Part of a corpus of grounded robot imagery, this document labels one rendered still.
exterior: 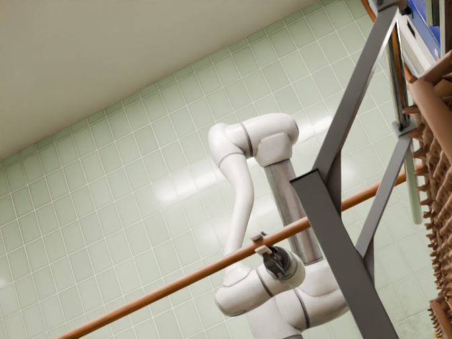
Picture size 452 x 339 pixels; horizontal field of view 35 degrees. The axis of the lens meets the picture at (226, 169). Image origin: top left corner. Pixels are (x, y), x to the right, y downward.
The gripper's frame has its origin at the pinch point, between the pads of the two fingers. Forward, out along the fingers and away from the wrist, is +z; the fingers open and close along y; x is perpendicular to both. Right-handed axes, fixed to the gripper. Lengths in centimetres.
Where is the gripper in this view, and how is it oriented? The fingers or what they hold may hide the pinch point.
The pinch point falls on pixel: (260, 245)
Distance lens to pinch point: 193.3
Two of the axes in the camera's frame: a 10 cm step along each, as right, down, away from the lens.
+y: 3.5, 8.4, -4.2
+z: -2.9, -3.3, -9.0
